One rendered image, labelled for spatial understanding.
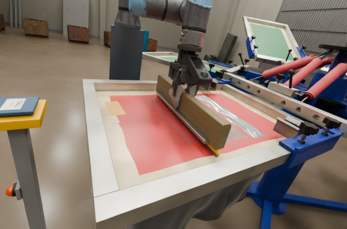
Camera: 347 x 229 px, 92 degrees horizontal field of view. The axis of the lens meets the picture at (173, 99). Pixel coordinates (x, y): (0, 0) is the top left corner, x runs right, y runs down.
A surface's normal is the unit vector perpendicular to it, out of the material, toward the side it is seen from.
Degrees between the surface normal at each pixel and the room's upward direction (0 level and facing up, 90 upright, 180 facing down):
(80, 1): 75
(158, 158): 0
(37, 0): 90
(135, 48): 90
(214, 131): 90
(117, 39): 90
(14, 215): 0
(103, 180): 0
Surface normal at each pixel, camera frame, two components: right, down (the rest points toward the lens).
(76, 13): 0.33, 0.17
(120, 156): 0.18, -0.91
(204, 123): -0.88, 0.04
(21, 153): 0.46, 0.41
